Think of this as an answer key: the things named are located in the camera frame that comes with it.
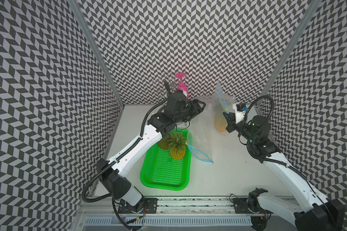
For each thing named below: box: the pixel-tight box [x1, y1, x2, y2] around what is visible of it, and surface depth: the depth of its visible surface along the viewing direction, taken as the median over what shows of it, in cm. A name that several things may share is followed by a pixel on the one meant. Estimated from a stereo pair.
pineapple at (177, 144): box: [167, 131, 187, 161], surface depth 80 cm
